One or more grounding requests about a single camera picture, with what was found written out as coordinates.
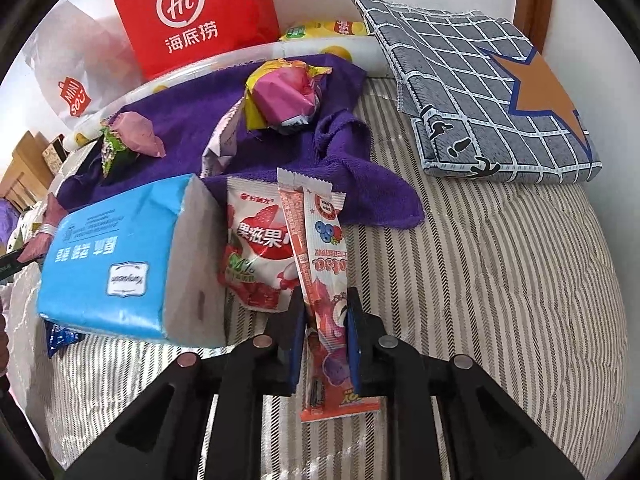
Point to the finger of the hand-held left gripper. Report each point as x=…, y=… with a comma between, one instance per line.
x=11, y=265

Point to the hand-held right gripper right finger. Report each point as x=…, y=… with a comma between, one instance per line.
x=354, y=345

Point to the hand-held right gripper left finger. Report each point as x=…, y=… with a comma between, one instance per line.
x=297, y=350

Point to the small blue snack packet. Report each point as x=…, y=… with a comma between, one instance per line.
x=60, y=338

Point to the long red berry stick packet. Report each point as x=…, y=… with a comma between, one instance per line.
x=320, y=260

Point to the blue tissue pack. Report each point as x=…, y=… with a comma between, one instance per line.
x=115, y=260

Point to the red strawberry snack packet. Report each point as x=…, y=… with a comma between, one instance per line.
x=255, y=240

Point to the green triangular snack packet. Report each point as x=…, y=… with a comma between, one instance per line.
x=114, y=152

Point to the pink crinkled snack packet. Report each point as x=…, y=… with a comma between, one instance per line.
x=142, y=132

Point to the large pink yellow-edged packet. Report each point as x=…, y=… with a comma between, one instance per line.
x=285, y=90

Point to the wooden headboard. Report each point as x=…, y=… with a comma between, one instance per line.
x=30, y=160

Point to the patterned notebook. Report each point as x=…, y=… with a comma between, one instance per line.
x=54, y=155

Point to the purple towel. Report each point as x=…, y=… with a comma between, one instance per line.
x=360, y=185

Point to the translucent plastic shopping bag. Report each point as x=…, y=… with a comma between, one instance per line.
x=75, y=60

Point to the roll of patterned paper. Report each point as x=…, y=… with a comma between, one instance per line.
x=165, y=82

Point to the checked cloth with star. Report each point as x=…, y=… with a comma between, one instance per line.
x=450, y=85

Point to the red paper bag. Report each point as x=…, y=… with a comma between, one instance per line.
x=200, y=35

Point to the yellow lemon snack packet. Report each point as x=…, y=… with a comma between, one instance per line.
x=320, y=29

